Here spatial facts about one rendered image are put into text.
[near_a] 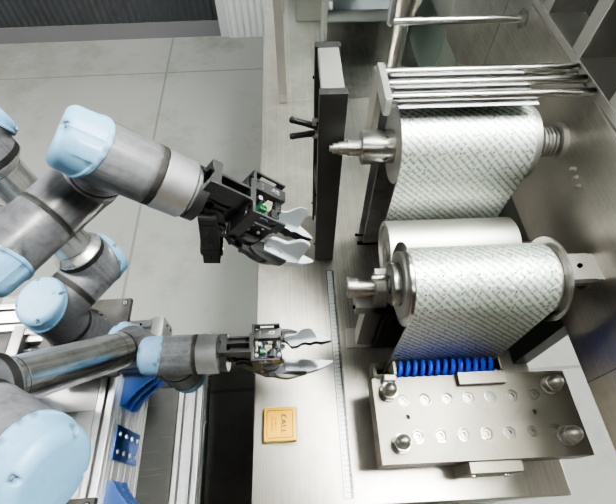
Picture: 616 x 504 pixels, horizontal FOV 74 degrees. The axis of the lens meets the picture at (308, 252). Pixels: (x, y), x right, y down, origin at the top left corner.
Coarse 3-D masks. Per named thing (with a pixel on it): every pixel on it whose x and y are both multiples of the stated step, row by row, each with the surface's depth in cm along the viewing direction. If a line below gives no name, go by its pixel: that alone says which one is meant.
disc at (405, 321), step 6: (396, 246) 74; (402, 246) 70; (402, 252) 70; (408, 252) 67; (408, 258) 66; (408, 264) 66; (408, 270) 66; (414, 276) 65; (414, 282) 64; (414, 288) 64; (414, 294) 64; (414, 300) 65; (414, 306) 65; (408, 312) 67; (402, 318) 71; (408, 318) 67; (402, 324) 72; (408, 324) 68
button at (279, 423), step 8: (272, 408) 92; (280, 408) 92; (288, 408) 92; (264, 416) 91; (272, 416) 91; (280, 416) 91; (288, 416) 91; (264, 424) 90; (272, 424) 90; (280, 424) 90; (288, 424) 90; (264, 432) 89; (272, 432) 89; (280, 432) 89; (288, 432) 89; (264, 440) 88; (272, 440) 88; (280, 440) 88; (288, 440) 88; (296, 440) 90
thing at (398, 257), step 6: (396, 252) 72; (396, 258) 72; (402, 258) 68; (558, 258) 68; (402, 264) 68; (402, 270) 68; (408, 276) 66; (408, 282) 66; (564, 282) 67; (408, 288) 66; (408, 294) 66; (408, 300) 66; (396, 306) 73; (402, 306) 69; (408, 306) 67; (396, 312) 73; (402, 312) 69
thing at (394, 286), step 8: (392, 264) 70; (392, 272) 69; (400, 272) 69; (392, 280) 69; (400, 280) 68; (392, 288) 69; (400, 288) 68; (392, 296) 70; (400, 296) 69; (392, 304) 70; (400, 304) 70
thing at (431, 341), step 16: (416, 336) 76; (432, 336) 76; (448, 336) 77; (464, 336) 77; (480, 336) 77; (496, 336) 78; (512, 336) 78; (400, 352) 83; (416, 352) 84; (432, 352) 84; (448, 352) 84; (464, 352) 85; (480, 352) 85; (496, 352) 86
